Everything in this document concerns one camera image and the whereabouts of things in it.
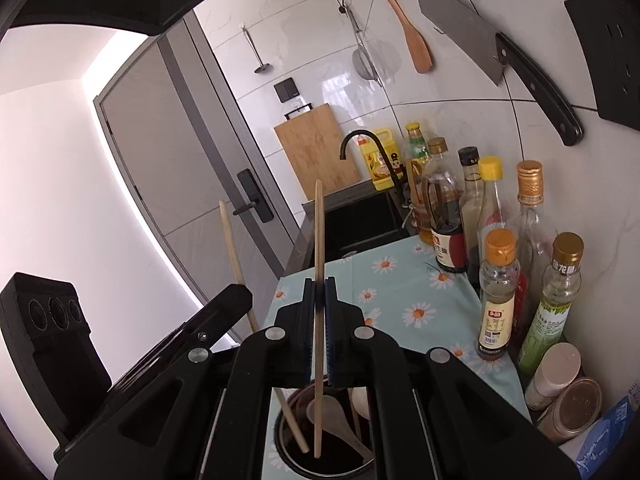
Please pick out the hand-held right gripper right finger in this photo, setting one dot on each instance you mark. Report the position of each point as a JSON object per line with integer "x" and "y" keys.
{"x": 331, "y": 320}

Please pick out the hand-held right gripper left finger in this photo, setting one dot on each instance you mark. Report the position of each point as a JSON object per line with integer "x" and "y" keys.
{"x": 312, "y": 320}

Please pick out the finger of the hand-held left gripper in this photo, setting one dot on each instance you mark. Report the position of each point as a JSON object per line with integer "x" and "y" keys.
{"x": 222, "y": 310}

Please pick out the light wooden chopstick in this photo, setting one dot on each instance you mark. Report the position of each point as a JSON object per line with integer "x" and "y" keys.
{"x": 235, "y": 255}
{"x": 319, "y": 240}

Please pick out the black cylindrical utensil holder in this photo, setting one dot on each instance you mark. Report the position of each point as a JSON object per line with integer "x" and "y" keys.
{"x": 340, "y": 460}

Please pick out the blue daisy print tablecloth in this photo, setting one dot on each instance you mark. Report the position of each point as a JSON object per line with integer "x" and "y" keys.
{"x": 420, "y": 290}

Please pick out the dark kitchen sink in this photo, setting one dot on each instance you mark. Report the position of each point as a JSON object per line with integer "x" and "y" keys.
{"x": 360, "y": 220}

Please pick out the dark soy sauce bottle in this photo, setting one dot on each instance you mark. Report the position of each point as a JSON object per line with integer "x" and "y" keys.
{"x": 449, "y": 245}

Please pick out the grey door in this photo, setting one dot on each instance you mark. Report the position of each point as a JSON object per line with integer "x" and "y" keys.
{"x": 165, "y": 160}

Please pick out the small gold cap sauce bottle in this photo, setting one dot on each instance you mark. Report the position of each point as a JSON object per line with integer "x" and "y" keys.
{"x": 496, "y": 310}

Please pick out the wooden cutting board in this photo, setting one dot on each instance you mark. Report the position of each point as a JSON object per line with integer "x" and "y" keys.
{"x": 315, "y": 155}

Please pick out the yellow oil jug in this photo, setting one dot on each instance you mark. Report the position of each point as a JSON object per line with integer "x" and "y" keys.
{"x": 382, "y": 147}

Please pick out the black faucet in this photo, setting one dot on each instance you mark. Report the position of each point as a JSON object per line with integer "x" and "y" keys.
{"x": 357, "y": 135}

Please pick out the yellow cap oil bottle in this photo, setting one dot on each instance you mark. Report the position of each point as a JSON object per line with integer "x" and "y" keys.
{"x": 416, "y": 145}

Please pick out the black cap glass bottle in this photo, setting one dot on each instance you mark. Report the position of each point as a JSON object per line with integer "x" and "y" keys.
{"x": 470, "y": 180}

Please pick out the yellow cap clear bottle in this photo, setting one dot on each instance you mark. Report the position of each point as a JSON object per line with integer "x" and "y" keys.
{"x": 492, "y": 192}

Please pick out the green label gold cap bottle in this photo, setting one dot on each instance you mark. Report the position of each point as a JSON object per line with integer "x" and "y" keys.
{"x": 552, "y": 320}

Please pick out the tall gold cap bottle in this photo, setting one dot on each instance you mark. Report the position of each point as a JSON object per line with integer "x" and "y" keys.
{"x": 530, "y": 210}

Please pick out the white lid spice jar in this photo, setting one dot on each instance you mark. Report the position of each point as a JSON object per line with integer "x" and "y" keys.
{"x": 555, "y": 370}

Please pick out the metal ladle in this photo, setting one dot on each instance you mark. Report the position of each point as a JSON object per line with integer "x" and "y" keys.
{"x": 260, "y": 62}

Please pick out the metal mesh strainer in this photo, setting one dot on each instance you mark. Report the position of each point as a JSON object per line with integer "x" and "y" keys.
{"x": 367, "y": 62}

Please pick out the metal lid spice jar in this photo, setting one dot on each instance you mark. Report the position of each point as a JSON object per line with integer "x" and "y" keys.
{"x": 577, "y": 410}

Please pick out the wooden spatula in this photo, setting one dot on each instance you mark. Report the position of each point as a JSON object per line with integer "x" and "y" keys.
{"x": 420, "y": 50}

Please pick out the blue and white salt bag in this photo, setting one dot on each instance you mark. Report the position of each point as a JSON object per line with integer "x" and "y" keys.
{"x": 607, "y": 435}

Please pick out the black wall switch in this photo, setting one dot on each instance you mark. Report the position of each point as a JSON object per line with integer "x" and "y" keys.
{"x": 286, "y": 89}

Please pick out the black wall socket panel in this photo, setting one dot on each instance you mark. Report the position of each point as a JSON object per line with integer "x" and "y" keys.
{"x": 615, "y": 60}

